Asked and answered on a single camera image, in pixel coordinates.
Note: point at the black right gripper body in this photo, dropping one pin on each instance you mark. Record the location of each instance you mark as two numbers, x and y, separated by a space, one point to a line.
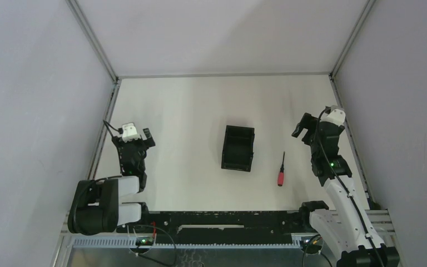
314 153

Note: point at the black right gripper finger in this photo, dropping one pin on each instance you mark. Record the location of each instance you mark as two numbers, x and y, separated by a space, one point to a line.
307 122
309 137

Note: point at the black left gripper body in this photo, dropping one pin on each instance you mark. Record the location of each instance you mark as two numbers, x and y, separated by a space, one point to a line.
135 143

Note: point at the red handled screwdriver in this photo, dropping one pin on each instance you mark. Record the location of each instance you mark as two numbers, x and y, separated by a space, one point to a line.
281 175

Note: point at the black plastic bin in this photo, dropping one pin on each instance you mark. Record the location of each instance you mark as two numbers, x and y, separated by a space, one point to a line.
238 148

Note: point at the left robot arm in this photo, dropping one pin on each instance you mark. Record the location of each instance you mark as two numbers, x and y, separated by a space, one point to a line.
97 206

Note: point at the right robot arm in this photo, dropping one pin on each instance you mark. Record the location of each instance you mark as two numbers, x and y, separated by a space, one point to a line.
353 239

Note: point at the left controller board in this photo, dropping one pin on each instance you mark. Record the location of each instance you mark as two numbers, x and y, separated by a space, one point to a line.
144 241

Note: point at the controller board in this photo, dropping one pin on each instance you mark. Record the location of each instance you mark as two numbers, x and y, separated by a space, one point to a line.
312 245
144 241

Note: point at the right controller board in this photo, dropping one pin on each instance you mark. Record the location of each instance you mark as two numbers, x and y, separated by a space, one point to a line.
312 245

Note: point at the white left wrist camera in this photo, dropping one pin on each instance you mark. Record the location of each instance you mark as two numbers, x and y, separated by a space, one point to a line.
130 132

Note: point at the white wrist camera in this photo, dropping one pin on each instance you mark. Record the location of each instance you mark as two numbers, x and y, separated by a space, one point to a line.
337 116
130 132

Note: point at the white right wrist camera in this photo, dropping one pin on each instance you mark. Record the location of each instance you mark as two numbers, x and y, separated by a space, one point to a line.
337 116

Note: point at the grey slotted cable duct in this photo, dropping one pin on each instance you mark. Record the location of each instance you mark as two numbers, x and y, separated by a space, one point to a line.
112 242

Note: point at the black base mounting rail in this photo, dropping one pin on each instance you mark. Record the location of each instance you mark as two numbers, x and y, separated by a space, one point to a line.
242 226

